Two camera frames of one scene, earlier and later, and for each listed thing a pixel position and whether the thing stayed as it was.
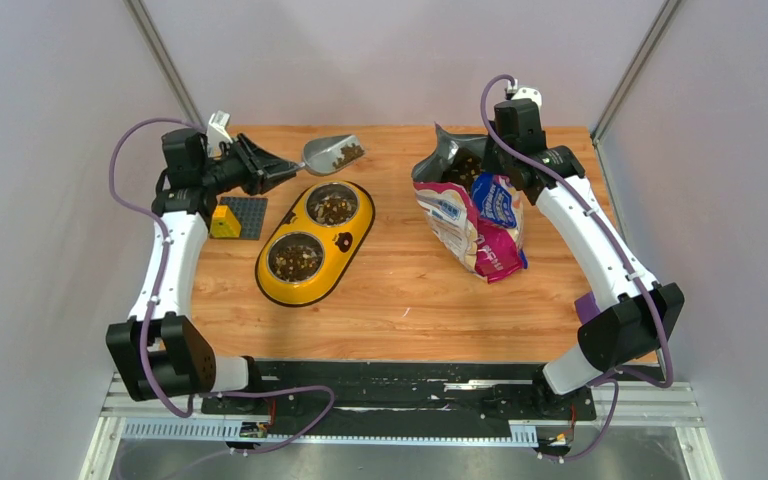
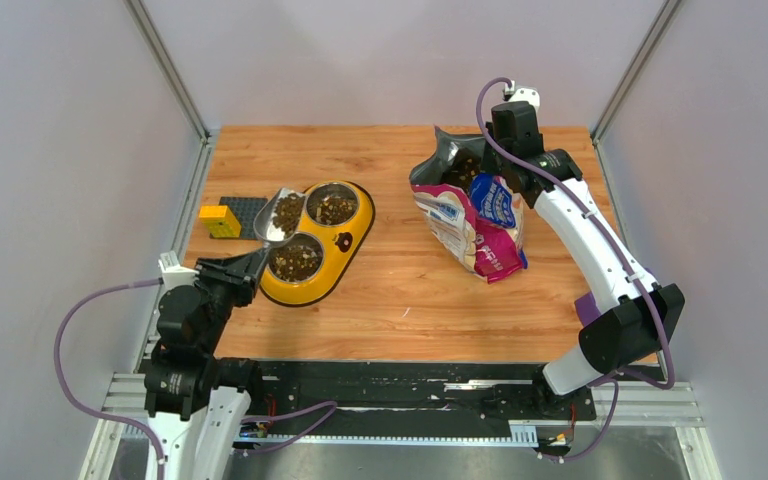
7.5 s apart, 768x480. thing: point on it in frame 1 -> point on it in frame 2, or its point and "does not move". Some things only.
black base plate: x=407 y=399 does not move
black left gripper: x=255 y=181 -> x=242 y=264
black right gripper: x=493 y=167 does not move
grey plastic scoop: x=319 y=154 -> x=277 y=220
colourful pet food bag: x=478 y=214 does not move
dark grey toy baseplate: x=251 y=213 does not move
